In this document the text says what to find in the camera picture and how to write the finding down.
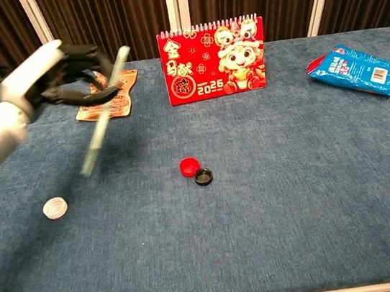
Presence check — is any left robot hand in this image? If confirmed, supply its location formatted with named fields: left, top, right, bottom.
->
left=0, top=32, right=123, bottom=127

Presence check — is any white bottle cap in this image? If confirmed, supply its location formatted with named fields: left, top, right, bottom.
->
left=40, top=195, right=71, bottom=222

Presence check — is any red bottle cap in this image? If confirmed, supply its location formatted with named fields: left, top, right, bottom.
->
left=177, top=155, right=202, bottom=178

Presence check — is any black bottle cap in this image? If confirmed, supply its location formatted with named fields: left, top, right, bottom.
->
left=192, top=166, right=216, bottom=188

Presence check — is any orange spout pouch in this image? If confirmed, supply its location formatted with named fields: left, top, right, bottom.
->
left=69, top=61, right=145, bottom=124

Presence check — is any red 2026 desk calendar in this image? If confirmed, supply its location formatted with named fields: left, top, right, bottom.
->
left=155, top=12, right=273, bottom=108

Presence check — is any blue fabric table cover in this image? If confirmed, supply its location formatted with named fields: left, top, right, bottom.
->
left=0, top=24, right=390, bottom=292

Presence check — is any blue snack bag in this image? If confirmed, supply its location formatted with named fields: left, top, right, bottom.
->
left=304, top=37, right=390, bottom=113

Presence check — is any white upright frame post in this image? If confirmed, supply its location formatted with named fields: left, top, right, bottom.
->
left=164, top=0, right=195, bottom=35

